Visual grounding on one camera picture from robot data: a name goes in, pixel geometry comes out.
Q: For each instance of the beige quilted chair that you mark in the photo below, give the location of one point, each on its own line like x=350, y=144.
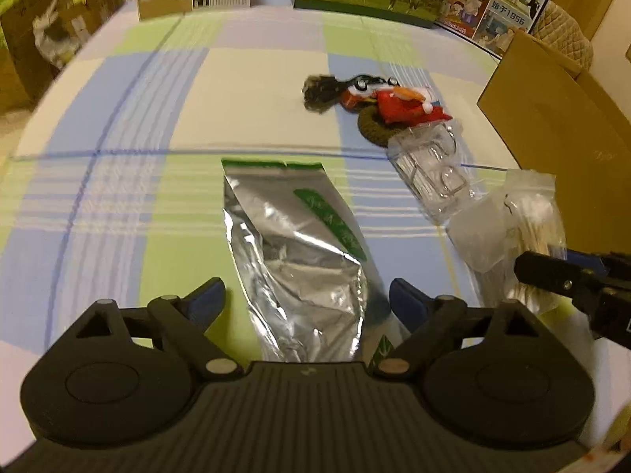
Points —
x=567, y=34

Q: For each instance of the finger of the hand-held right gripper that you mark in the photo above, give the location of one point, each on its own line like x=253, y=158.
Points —
x=547, y=272
x=586, y=260

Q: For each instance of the brown cardboard storage box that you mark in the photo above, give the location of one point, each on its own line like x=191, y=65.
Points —
x=19, y=44

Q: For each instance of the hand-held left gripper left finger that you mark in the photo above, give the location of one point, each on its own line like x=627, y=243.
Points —
x=208, y=298

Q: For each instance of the red and white cat figurine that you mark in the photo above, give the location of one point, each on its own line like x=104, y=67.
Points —
x=404, y=106

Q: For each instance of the silver foil pouch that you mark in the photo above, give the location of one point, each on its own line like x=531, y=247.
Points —
x=296, y=266

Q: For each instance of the blue cartoon milk carton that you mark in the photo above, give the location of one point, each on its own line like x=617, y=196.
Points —
x=498, y=5

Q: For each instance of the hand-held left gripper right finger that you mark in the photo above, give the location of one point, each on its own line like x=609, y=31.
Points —
x=408, y=300

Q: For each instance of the small toy car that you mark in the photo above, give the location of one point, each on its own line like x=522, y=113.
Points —
x=367, y=84

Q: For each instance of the crumpled clear plastic bag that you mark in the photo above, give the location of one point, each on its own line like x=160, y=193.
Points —
x=59, y=29

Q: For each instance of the clear bag of metal clips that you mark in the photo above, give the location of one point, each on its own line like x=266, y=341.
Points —
x=434, y=177

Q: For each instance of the clear bag of cotton swabs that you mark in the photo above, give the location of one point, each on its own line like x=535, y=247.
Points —
x=512, y=221

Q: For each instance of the checked tablecloth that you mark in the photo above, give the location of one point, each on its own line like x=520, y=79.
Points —
x=148, y=108

